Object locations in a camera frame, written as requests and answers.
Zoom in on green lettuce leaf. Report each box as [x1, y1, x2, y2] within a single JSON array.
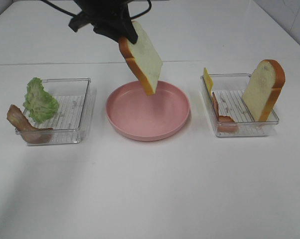
[[23, 77, 59, 123]]

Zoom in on bacon strip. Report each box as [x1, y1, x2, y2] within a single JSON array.
[[212, 92, 238, 133], [6, 105, 53, 144]]

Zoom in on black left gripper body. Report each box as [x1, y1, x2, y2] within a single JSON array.
[[74, 0, 129, 25]]

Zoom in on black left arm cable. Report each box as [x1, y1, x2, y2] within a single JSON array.
[[40, 0, 153, 20]]

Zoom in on clear right plastic tray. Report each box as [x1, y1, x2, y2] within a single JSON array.
[[201, 73, 280, 137]]

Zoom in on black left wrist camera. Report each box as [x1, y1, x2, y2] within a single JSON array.
[[68, 12, 90, 32]]

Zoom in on yellow cheese slice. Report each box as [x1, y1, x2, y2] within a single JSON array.
[[203, 67, 214, 97]]

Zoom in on clear plastic tray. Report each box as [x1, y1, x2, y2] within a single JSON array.
[[15, 78, 96, 145], [201, 73, 280, 137]]

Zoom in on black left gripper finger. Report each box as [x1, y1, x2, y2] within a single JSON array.
[[94, 26, 123, 42], [112, 14, 138, 44]]

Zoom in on bread slice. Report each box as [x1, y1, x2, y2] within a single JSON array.
[[119, 21, 162, 95], [242, 59, 285, 122]]

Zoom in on clear left plastic tray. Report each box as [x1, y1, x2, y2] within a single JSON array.
[[15, 78, 96, 145]]

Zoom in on pink round plate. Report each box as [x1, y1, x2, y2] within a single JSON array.
[[106, 81, 190, 141]]

